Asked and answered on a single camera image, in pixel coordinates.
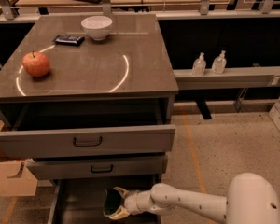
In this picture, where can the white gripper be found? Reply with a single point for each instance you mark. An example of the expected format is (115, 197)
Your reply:
(132, 202)

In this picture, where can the green yellow sponge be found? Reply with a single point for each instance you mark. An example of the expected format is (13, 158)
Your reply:
(112, 202)

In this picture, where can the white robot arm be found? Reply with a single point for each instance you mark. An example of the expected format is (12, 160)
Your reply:
(250, 199)

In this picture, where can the grey middle drawer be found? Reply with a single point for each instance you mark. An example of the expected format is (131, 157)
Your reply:
(102, 167)

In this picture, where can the grey drawer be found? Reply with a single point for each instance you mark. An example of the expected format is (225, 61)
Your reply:
(81, 201)
(114, 130)
(102, 167)

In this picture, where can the grey bottom drawer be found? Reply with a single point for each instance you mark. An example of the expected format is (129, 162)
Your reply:
(81, 201)

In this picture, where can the grey top drawer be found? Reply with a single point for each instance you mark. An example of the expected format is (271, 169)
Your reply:
(114, 130)

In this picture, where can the grey drawer cabinet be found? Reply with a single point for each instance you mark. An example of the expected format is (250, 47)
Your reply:
(130, 67)

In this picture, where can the cardboard box left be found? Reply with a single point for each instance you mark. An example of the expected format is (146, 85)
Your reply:
(15, 178)

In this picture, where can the left clear pump bottle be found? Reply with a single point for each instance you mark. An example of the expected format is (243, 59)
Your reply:
(199, 65)

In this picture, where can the clear pump bottle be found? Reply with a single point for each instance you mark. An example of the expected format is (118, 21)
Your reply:
(219, 63)
(199, 65)

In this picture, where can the red apple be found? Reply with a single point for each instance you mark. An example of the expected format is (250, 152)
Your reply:
(36, 64)

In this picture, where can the right clear pump bottle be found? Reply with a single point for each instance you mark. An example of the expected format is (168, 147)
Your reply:
(219, 63)

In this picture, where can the dark snack bar wrapper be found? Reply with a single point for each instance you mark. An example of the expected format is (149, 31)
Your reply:
(68, 40)

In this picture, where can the white bowl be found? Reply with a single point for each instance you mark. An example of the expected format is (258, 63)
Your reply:
(97, 27)

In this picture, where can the grey metal shelf rail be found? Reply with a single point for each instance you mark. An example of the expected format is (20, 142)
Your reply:
(247, 77)

